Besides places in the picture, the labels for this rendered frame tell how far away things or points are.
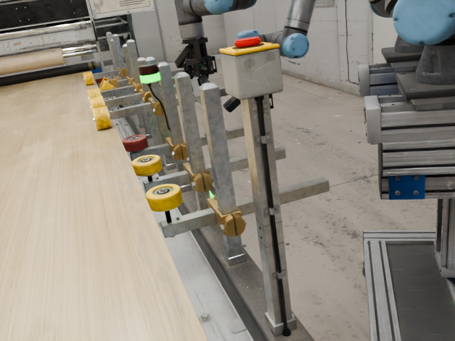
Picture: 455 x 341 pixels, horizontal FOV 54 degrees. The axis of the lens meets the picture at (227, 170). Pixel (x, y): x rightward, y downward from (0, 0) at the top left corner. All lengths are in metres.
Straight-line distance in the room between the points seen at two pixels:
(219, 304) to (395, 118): 0.62
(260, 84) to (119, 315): 0.39
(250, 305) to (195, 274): 0.30
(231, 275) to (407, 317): 0.81
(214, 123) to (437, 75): 0.53
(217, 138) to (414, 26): 0.46
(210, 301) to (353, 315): 1.00
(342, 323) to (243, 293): 1.02
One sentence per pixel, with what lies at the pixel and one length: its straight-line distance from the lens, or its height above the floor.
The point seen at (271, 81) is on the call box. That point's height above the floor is 1.17.
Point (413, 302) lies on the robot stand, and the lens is 1.75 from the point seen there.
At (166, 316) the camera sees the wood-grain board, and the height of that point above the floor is 0.90.
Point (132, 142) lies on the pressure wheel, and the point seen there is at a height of 0.90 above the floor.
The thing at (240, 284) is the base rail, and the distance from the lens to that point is 1.01.
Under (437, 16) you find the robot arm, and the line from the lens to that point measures 0.99.
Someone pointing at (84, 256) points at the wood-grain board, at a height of 0.90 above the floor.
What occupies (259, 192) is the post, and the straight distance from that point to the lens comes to 0.72.
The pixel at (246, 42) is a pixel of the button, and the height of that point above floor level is 1.23.
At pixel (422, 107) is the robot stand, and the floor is 0.99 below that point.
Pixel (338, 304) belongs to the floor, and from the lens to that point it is 2.06.
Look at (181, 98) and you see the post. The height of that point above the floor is 1.07.
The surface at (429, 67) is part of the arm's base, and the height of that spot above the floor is 1.08.
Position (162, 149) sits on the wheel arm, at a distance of 1.50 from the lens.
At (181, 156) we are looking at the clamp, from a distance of 1.44.
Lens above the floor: 1.29
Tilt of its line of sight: 21 degrees down
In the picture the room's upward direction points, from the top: 8 degrees counter-clockwise
